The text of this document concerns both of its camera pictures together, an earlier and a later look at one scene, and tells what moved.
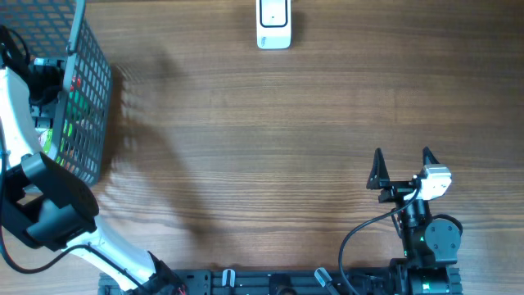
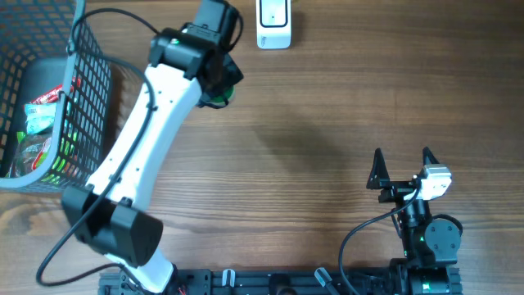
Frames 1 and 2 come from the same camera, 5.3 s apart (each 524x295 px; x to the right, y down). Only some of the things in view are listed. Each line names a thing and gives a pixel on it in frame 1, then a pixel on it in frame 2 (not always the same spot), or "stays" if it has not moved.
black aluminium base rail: x=259 y=282 stays
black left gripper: x=56 y=68 → x=236 y=75
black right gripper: x=378 y=179 stays
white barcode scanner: x=273 y=24 stays
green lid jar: x=78 y=106 → x=228 y=94
